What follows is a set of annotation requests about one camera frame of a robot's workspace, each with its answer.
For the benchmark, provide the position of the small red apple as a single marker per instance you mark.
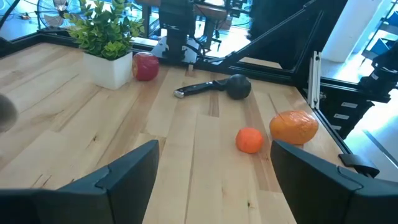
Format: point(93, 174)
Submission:
point(145, 66)

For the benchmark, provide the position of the black machine part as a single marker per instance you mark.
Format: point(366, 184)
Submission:
point(382, 74)

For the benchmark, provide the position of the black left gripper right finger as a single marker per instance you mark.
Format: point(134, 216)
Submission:
point(311, 186)

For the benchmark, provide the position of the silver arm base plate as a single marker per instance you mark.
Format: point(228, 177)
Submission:
point(158, 51)

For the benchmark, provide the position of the black drawer cabinet white labels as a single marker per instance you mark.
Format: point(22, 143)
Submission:
point(345, 115)

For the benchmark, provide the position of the dark round avocado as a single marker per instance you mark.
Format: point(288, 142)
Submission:
point(238, 87)

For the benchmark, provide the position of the green plant in white pot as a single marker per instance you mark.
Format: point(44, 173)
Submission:
point(105, 34)

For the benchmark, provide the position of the silver aluminium profile post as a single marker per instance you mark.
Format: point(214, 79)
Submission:
point(314, 81)

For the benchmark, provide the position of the large wrinkled orange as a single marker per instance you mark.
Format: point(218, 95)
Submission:
point(293, 127)

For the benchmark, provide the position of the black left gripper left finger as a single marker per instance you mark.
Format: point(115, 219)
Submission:
point(124, 186)

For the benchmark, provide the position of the black standing fan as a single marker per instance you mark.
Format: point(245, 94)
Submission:
point(57, 12)

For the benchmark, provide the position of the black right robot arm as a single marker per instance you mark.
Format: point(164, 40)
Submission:
point(177, 25)

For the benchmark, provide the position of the small orange tangerine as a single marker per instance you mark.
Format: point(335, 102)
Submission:
point(249, 140)

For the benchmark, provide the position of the black flat bracket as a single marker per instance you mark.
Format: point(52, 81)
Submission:
point(360, 163)

